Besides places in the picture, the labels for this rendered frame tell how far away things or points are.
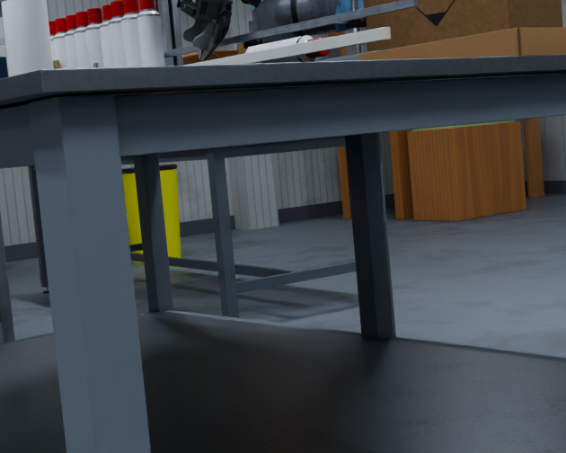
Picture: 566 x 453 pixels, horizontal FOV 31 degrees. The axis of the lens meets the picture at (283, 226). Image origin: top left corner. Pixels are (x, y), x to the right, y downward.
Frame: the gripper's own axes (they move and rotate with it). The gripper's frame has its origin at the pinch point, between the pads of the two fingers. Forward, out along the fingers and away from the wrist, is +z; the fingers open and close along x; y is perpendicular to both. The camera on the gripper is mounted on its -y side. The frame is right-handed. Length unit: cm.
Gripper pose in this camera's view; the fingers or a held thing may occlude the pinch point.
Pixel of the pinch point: (206, 54)
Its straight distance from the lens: 213.5
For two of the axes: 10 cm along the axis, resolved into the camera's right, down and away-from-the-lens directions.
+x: 6.1, 5.0, -6.1
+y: -7.5, 1.2, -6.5
